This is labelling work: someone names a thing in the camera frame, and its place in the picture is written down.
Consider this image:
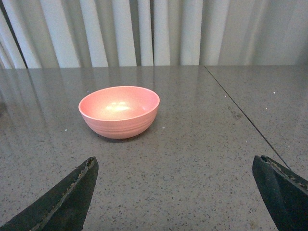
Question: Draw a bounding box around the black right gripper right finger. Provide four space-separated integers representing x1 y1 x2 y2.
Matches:
252 155 308 231

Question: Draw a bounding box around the white pleated curtain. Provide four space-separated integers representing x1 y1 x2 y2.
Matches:
0 0 308 69

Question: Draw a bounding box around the pink plastic bowl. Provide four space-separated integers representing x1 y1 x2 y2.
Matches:
78 86 160 139

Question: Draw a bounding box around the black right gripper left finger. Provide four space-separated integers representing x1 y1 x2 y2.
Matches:
0 157 99 231

